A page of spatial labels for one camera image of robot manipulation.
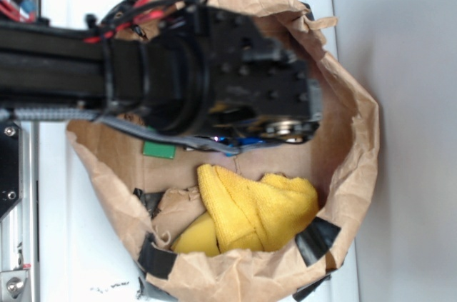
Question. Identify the green rectangular block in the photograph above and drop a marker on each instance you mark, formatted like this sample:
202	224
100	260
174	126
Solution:
158	150

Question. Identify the yellow sponge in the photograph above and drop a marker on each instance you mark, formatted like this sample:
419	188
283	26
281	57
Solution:
200	236

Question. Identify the yellow microfiber cloth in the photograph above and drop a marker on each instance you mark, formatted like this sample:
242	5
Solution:
259	215

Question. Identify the black mounting plate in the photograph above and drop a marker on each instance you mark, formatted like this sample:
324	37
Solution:
10	167

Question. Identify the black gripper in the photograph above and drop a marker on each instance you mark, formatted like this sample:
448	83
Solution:
228	79

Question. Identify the blue rectangular block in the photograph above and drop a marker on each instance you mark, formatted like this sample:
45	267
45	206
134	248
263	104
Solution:
237	142

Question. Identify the aluminium frame rail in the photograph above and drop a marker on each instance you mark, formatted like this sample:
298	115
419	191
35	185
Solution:
19	230

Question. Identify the white plastic bin lid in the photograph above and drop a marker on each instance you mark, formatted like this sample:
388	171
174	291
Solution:
80	256

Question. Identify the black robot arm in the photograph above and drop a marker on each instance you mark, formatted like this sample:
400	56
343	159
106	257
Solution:
50	74

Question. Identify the brown paper bag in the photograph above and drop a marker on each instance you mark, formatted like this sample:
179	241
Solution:
149	201

